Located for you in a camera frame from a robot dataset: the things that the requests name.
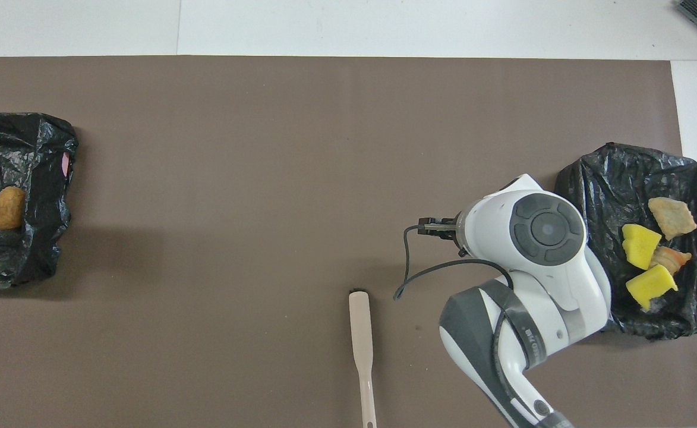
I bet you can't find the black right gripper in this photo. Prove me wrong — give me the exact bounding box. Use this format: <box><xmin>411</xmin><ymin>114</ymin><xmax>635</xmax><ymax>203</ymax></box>
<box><xmin>417</xmin><ymin>217</ymin><xmax>465</xmax><ymax>242</ymax></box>

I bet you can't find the beige hand brush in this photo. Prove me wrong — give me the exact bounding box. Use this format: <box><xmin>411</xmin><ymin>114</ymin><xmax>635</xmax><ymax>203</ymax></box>
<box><xmin>348</xmin><ymin>289</ymin><xmax>378</xmax><ymax>428</ymax></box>

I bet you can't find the yellow sponge piece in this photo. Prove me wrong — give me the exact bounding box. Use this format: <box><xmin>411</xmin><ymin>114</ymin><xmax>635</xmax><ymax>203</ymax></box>
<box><xmin>622</xmin><ymin>224</ymin><xmax>663</xmax><ymax>270</ymax></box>
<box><xmin>626</xmin><ymin>264</ymin><xmax>679</xmax><ymax>311</ymax></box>

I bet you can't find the long toy bread roll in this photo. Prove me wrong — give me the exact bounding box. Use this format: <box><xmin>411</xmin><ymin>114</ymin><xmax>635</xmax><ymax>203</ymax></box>
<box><xmin>0</xmin><ymin>186</ymin><xmax>27</xmax><ymax>231</ymax></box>

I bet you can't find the black bag lined bin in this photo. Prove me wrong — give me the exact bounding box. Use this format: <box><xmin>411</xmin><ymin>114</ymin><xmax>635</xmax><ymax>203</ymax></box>
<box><xmin>553</xmin><ymin>143</ymin><xmax>697</xmax><ymax>341</ymax></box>

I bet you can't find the black bag bin pink spot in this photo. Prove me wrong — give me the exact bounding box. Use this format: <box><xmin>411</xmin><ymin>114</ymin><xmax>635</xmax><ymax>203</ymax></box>
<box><xmin>0</xmin><ymin>112</ymin><xmax>80</xmax><ymax>289</ymax></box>

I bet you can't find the brown table mat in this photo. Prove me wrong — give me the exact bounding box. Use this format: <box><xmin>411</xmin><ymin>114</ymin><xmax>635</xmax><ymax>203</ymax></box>
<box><xmin>0</xmin><ymin>56</ymin><xmax>697</xmax><ymax>428</ymax></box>

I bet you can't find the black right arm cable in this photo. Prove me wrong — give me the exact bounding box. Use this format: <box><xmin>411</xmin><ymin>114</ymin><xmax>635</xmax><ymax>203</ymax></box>
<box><xmin>393</xmin><ymin>225</ymin><xmax>542</xmax><ymax>426</ymax></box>

